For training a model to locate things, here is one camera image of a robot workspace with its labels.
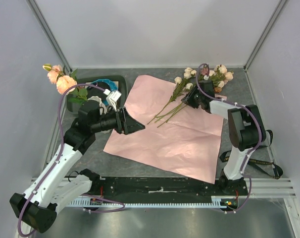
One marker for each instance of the purple pink wrapping paper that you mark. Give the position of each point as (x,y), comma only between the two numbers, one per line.
(188,144)

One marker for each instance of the dark green plastic tray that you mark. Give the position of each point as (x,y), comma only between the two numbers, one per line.
(118,79)

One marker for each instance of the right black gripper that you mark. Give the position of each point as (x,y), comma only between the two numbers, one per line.
(188,98)

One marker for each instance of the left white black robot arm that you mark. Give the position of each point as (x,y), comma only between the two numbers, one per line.
(40,204)

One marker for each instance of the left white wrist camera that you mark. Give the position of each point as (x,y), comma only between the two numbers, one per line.
(112,97)

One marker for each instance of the peach peony flower stem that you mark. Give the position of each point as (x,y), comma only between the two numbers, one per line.
(57,75)

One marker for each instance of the left aluminium frame post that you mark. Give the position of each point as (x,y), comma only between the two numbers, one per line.
(48,32)

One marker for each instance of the aluminium frame post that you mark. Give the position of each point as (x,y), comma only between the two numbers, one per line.
(48,32)
(266,31)

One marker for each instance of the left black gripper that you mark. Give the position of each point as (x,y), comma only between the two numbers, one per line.
(125,124)

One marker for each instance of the blue rimmed black bowl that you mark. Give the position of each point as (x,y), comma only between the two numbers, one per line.
(102,83)

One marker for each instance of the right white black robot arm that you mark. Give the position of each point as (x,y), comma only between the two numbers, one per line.
(246,131)

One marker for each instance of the pink artificial flower bunch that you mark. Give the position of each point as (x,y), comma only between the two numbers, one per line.
(219,76)

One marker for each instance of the right aluminium frame post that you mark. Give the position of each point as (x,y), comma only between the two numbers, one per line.
(266,31)

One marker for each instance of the light blue slotted cable duct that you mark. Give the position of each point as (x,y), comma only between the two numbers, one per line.
(87,202)

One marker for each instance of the white ribbed vase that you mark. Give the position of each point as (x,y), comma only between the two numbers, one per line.
(98,99)

